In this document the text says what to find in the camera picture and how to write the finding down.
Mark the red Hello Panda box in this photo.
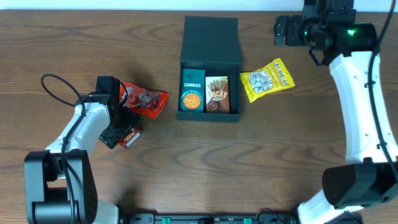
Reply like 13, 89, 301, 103
118, 126, 143, 149

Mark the teal Chunkies cookie box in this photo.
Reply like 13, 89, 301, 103
179, 68, 205, 113

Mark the Pocky chocolate stick box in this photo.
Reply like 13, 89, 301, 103
205, 76, 230, 113

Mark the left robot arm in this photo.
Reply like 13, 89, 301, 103
24, 92, 136, 223

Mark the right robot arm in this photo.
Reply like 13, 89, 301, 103
274, 15, 397, 223

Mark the red Hacks candy bag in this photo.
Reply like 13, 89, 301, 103
119, 82, 170, 119

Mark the yellow Hacks candy bag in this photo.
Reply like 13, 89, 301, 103
240, 58, 295, 103

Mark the dark green open box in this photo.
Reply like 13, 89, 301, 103
176, 16, 241, 123

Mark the left black cable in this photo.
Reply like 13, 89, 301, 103
40, 73, 129, 224

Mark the black cable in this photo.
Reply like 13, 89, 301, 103
366, 0, 398, 187
40, 73, 129, 224

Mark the right black cable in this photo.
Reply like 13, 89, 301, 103
366, 0, 398, 187

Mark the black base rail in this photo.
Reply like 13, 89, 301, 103
117, 212, 298, 224

